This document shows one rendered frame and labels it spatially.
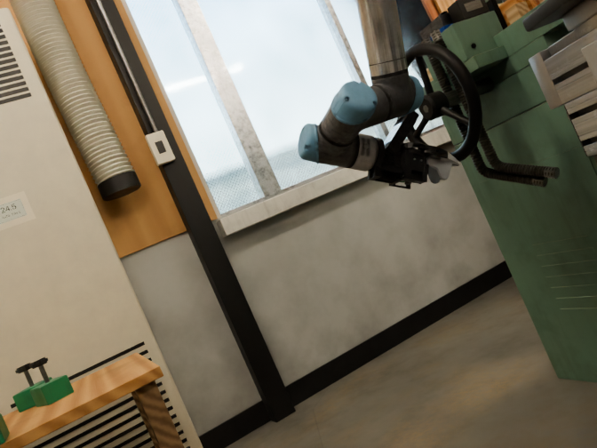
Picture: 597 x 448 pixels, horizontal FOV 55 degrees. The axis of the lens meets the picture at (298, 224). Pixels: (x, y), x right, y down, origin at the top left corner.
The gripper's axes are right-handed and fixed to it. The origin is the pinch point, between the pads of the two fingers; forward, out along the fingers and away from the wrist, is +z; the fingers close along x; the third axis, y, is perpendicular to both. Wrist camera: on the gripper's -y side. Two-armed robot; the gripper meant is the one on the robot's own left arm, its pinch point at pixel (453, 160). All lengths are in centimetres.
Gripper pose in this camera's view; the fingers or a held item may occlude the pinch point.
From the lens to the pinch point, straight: 131.2
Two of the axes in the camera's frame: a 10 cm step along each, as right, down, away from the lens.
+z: 9.4, 1.3, 3.1
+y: -0.7, 9.8, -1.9
